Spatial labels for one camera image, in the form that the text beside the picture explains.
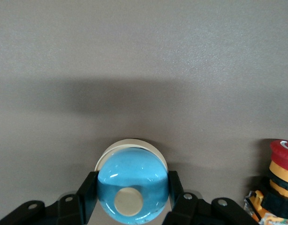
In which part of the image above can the brown table mat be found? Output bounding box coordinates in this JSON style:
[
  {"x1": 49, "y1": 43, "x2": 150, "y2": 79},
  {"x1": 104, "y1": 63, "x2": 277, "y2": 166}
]
[{"x1": 0, "y1": 0, "x2": 288, "y2": 225}]

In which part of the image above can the red yellow emergency stop button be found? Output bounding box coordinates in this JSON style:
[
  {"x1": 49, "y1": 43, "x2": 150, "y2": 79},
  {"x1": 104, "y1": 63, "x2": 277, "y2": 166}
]
[{"x1": 243, "y1": 138, "x2": 288, "y2": 225}]

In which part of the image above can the light blue desk bell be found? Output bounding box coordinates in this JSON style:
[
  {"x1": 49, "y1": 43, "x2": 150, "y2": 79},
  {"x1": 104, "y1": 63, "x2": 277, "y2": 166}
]
[{"x1": 94, "y1": 138, "x2": 169, "y2": 223}]

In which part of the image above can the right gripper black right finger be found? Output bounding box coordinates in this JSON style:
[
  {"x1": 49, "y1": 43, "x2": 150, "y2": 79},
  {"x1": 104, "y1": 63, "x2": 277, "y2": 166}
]
[{"x1": 162, "y1": 171, "x2": 261, "y2": 225}]

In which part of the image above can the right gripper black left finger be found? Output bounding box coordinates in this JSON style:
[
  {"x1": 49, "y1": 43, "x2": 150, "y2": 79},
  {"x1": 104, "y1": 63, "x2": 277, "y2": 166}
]
[{"x1": 0, "y1": 171, "x2": 99, "y2": 225}]

